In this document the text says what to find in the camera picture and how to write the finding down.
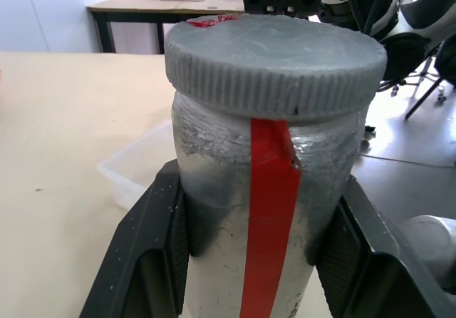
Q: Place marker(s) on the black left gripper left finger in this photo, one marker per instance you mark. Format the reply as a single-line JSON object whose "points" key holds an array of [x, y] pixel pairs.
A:
{"points": [[142, 232]]}

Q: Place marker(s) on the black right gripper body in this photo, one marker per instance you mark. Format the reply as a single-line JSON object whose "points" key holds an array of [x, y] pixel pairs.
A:
{"points": [[281, 2]]}

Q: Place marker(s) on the grey ribbed jar lid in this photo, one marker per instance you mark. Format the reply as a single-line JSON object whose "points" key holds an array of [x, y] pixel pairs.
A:
{"points": [[270, 61]]}

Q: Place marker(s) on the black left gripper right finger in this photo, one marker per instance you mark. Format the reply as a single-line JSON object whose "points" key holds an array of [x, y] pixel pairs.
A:
{"points": [[370, 261]]}

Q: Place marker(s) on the white cylindrical object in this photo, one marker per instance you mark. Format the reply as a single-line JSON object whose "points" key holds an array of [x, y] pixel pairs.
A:
{"points": [[427, 239]]}

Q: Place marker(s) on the black office chair base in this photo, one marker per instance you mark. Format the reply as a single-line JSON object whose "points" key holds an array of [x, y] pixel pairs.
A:
{"points": [[427, 90]]}

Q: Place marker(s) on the silver and black robot body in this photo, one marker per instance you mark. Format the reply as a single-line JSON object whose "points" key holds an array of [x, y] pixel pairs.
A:
{"points": [[388, 18]]}

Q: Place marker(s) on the grey plastic jar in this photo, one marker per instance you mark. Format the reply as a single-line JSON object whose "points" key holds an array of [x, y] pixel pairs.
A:
{"points": [[221, 189]]}

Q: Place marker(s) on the wooden table with black legs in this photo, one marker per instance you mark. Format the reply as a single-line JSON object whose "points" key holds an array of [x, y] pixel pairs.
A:
{"points": [[149, 8]]}

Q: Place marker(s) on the clear plastic box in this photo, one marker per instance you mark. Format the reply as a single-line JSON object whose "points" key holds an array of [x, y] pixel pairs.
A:
{"points": [[124, 168]]}

